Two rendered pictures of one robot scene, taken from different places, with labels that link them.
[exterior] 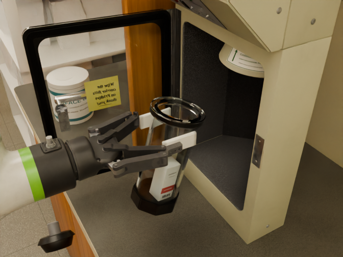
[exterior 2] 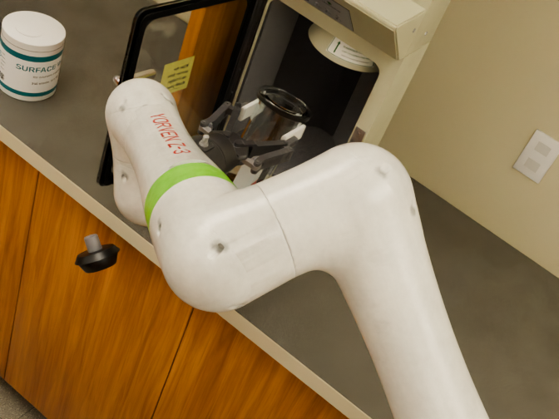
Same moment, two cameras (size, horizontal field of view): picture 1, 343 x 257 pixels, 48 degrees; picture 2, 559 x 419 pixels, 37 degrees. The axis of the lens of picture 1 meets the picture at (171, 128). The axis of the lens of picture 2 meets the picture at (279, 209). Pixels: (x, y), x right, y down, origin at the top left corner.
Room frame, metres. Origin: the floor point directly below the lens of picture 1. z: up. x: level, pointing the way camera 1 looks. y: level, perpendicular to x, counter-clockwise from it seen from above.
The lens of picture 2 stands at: (-0.45, 0.77, 2.10)
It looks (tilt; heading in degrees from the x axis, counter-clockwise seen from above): 39 degrees down; 321
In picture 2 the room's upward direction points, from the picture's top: 23 degrees clockwise
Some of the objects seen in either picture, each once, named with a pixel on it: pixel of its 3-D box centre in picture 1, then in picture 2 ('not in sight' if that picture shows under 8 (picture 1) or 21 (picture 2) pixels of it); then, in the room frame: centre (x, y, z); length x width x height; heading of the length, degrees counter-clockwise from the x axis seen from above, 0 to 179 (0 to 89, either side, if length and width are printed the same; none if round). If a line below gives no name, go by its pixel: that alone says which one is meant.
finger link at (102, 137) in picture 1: (119, 133); (230, 126); (0.59, 0.10, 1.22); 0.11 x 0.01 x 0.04; 147
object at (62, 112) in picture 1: (63, 119); not in sight; (0.69, 0.24, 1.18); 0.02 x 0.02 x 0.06; 23
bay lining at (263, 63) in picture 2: (256, 102); (327, 86); (0.74, -0.20, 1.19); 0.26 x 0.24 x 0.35; 31
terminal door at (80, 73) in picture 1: (109, 103); (176, 86); (0.75, 0.14, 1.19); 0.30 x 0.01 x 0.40; 113
